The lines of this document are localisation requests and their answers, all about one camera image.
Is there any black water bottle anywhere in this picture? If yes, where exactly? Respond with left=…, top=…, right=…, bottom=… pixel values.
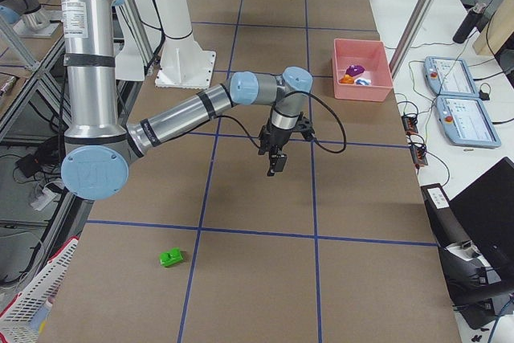
left=452, top=2, right=487, bottom=44

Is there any teach pendant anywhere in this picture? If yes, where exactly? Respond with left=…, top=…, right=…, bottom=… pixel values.
left=435, top=95, right=501, bottom=149
left=423, top=56, right=479, bottom=97

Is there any upper teach pendant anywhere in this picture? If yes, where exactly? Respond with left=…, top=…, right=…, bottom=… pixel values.
left=423, top=56, right=479, bottom=97

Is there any purple block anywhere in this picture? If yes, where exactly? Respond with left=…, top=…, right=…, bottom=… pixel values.
left=345, top=64, right=365, bottom=77

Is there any white plastic basket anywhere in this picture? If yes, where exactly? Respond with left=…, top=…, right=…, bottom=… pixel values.
left=1, top=236, right=79, bottom=342

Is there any aluminium frame post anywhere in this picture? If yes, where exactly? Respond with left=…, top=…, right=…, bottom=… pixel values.
left=389, top=0, right=434, bottom=79

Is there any brown paper table mat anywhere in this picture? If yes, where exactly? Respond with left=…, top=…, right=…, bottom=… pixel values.
left=40, top=0, right=460, bottom=342

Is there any small blue block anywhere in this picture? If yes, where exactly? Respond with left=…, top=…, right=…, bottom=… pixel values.
left=355, top=78, right=371, bottom=86

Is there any pink plastic box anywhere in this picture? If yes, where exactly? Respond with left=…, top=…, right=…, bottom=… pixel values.
left=332, top=39, right=393, bottom=102

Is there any green block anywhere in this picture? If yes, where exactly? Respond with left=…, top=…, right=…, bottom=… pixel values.
left=159, top=247, right=184, bottom=267

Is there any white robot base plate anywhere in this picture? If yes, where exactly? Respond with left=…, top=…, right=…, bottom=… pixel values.
left=116, top=0, right=217, bottom=90

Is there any lower teach pendant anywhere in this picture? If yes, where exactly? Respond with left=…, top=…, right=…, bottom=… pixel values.
left=435, top=95, right=501, bottom=149

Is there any orange block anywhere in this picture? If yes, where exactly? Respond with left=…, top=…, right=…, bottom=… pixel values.
left=339, top=74, right=355, bottom=84

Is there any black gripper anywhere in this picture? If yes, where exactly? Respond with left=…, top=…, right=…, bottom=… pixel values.
left=258, top=124, right=292, bottom=177

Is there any black laptop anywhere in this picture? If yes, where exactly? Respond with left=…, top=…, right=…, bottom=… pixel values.
left=421, top=157, right=513, bottom=329

